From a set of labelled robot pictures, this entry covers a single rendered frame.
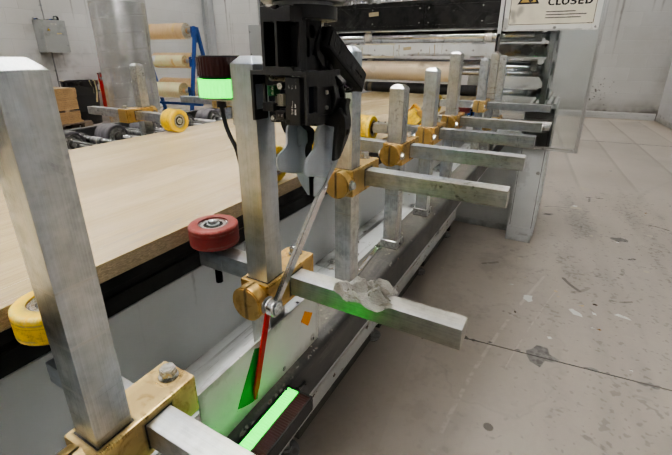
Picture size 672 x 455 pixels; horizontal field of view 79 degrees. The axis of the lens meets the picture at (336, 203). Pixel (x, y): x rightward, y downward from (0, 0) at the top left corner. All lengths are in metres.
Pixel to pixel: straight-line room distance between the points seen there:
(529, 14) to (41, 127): 2.52
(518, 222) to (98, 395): 2.66
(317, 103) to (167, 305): 0.47
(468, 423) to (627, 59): 8.16
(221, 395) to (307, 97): 0.38
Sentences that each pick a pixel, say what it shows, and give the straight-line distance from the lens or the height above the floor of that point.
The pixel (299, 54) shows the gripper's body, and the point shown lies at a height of 1.17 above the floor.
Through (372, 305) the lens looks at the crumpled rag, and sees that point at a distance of 0.54.
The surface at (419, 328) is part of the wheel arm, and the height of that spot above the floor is 0.84.
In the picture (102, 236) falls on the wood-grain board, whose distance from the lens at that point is 0.73.
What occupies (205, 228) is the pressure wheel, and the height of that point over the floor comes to 0.90.
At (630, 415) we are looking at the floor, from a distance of 1.87.
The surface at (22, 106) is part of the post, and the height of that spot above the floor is 1.14.
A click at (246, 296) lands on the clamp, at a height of 0.86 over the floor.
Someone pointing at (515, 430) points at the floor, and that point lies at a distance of 1.64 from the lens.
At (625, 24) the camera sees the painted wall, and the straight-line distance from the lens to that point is 9.16.
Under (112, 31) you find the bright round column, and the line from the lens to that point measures 4.39.
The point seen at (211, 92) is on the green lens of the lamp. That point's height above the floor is 1.12.
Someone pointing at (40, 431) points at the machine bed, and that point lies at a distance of 0.73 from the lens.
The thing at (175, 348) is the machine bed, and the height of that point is 0.67.
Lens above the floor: 1.17
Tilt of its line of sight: 21 degrees down
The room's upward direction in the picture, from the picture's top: straight up
